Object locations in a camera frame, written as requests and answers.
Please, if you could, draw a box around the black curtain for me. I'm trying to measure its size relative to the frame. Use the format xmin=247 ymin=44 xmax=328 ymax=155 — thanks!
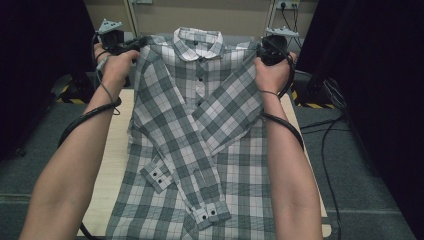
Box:
xmin=294 ymin=0 xmax=424 ymax=240
xmin=0 ymin=0 xmax=109 ymax=161

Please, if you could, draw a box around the beige wooden desk frame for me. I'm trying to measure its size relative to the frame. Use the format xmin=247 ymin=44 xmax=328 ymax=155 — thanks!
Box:
xmin=82 ymin=0 xmax=318 ymax=44

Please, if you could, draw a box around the thick black gripper cable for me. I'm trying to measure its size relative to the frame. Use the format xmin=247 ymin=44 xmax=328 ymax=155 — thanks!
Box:
xmin=259 ymin=39 xmax=305 ymax=151
xmin=58 ymin=31 xmax=123 ymax=240

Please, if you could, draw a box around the person's left hand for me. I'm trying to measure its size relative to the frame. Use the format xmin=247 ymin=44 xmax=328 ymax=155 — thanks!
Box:
xmin=94 ymin=43 xmax=141 ymax=93

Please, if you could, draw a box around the thin grey cable with plug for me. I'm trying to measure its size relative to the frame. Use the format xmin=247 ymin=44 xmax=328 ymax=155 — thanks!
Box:
xmin=95 ymin=55 xmax=122 ymax=116

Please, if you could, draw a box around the pair of black floor cables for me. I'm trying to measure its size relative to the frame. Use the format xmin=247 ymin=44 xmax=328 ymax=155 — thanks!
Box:
xmin=299 ymin=114 xmax=349 ymax=135

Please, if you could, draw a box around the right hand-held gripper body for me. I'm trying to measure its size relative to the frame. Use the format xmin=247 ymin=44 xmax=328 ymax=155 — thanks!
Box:
xmin=260 ymin=26 xmax=300 ymax=66

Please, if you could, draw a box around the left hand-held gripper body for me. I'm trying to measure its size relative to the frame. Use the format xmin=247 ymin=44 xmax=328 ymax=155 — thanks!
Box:
xmin=97 ymin=18 xmax=133 ymax=56

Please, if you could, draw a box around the white power strip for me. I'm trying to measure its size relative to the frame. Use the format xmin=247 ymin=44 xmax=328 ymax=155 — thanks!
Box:
xmin=275 ymin=0 xmax=300 ymax=10

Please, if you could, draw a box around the black power cable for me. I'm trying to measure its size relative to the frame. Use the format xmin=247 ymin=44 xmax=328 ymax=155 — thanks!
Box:
xmin=280 ymin=2 xmax=303 ymax=51

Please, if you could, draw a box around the person's right hand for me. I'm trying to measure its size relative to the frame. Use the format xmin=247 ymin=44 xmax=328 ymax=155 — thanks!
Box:
xmin=254 ymin=51 xmax=298 ymax=96

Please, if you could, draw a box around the long black floor cable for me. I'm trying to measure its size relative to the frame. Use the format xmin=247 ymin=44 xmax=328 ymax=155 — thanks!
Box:
xmin=320 ymin=118 xmax=343 ymax=240

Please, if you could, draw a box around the cable bundle on stand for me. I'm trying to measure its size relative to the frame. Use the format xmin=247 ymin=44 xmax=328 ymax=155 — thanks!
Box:
xmin=321 ymin=77 xmax=349 ymax=118

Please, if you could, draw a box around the black stand base striped tape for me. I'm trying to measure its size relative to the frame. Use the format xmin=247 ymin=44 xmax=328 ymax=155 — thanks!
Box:
xmin=51 ymin=72 xmax=101 ymax=104
xmin=288 ymin=79 xmax=336 ymax=109

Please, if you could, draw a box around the thick black left gripper cable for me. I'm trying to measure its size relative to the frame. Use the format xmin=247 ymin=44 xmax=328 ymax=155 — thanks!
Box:
xmin=58 ymin=31 xmax=123 ymax=240

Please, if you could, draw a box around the thick black right gripper cable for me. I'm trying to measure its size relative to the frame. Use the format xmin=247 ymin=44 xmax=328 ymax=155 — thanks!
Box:
xmin=259 ymin=39 xmax=305 ymax=151

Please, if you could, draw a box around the grey white plaid shirt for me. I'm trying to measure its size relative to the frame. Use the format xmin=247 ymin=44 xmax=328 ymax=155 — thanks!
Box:
xmin=105 ymin=27 xmax=278 ymax=240

